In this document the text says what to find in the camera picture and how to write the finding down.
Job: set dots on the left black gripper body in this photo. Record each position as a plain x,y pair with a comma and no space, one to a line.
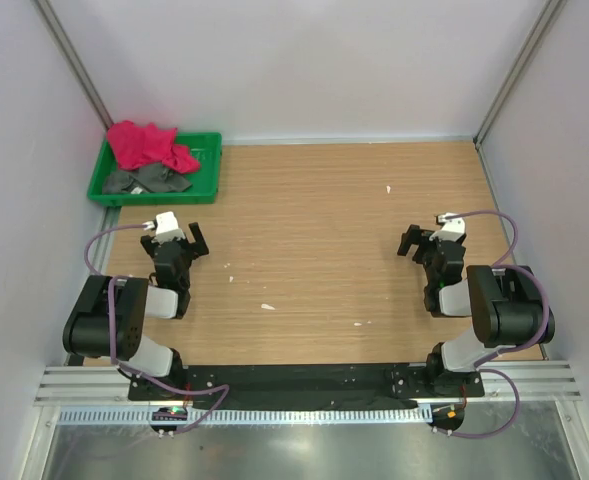
186,252

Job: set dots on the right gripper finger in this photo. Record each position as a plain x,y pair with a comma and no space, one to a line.
413,236
426,244

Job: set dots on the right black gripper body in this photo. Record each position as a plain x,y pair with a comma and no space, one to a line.
431,274

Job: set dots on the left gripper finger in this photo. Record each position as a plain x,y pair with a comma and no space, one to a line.
148,245
199,245

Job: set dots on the pink red t-shirt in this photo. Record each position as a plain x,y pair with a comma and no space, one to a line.
136,146

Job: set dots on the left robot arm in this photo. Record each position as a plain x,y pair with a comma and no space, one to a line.
107,320

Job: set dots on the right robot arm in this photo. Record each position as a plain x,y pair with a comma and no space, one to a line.
506,307

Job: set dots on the green plastic tray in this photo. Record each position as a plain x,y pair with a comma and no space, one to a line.
206,147

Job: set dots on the grey t-shirt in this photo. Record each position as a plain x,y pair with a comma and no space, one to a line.
152,178

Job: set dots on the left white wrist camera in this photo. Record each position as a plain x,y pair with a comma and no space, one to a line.
165,228

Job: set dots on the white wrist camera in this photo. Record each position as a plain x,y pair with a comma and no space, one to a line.
452,228
165,228

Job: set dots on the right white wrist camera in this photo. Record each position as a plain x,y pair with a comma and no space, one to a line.
452,228

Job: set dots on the aluminium frame rail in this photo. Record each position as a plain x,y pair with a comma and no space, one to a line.
83,385

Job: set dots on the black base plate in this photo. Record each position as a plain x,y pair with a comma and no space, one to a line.
332,387

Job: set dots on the white slotted cable duct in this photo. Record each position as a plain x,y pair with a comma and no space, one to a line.
174,416

